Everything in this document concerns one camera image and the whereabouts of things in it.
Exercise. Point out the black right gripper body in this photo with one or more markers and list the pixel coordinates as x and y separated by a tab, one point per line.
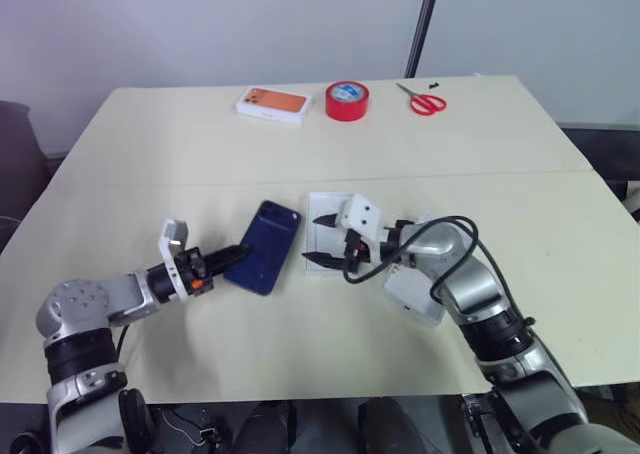
357	254

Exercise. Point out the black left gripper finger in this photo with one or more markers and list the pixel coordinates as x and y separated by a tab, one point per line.
222	265
225	254

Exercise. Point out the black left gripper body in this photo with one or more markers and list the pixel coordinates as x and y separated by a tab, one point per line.
192	271

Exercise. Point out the dark blue phone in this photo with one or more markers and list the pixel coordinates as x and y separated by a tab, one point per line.
270	244

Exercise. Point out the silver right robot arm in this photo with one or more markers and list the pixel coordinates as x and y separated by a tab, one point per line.
470	284

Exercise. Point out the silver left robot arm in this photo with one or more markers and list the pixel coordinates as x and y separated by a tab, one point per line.
75	299

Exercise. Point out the open white phone box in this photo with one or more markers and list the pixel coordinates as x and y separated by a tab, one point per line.
322	204

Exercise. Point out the white box with orange print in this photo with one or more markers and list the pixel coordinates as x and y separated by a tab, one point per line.
275	105

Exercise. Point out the red tape roll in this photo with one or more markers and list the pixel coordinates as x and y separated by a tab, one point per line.
346	108

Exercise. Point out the black metal pole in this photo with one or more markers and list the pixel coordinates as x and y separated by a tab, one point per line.
420	29

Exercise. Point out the dark grey furniture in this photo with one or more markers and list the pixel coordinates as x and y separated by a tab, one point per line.
605	149

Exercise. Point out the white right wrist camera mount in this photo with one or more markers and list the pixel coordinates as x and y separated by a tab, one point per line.
362	214

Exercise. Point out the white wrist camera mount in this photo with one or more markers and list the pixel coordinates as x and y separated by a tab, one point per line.
171	239
362	214

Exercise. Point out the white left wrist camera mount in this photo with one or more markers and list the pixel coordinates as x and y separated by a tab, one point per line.
171	239

